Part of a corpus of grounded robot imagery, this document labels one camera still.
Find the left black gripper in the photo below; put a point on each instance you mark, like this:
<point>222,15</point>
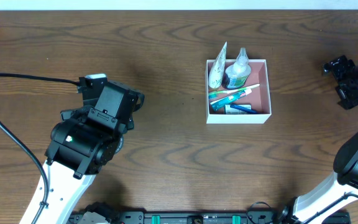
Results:
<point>138,99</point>

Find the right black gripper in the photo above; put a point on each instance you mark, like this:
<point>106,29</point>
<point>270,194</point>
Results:
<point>348,83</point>

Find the green white toothbrush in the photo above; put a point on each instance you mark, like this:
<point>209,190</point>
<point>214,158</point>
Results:
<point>214,94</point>

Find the teal white toothpaste tube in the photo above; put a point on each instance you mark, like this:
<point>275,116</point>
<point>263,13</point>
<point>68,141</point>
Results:
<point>218,104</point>

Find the white floral lotion tube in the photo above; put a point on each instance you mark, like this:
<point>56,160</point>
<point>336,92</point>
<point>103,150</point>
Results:
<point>217,70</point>

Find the blue disposable razor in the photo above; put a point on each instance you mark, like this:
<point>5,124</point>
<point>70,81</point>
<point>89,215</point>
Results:
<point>241,108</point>

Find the clear pump soap bottle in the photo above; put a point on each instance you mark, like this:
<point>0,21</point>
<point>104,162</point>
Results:
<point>236,74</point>

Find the green white soap bar box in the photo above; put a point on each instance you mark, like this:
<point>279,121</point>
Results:
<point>229,110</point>

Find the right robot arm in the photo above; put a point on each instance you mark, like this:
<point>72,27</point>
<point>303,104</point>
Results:
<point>325,202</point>

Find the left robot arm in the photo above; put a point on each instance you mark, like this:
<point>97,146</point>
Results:
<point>86,139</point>

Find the white cardboard box pink interior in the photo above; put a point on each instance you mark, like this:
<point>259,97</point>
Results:
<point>259,99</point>

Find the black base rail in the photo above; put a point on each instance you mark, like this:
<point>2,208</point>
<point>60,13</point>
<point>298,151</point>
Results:
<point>99,212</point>

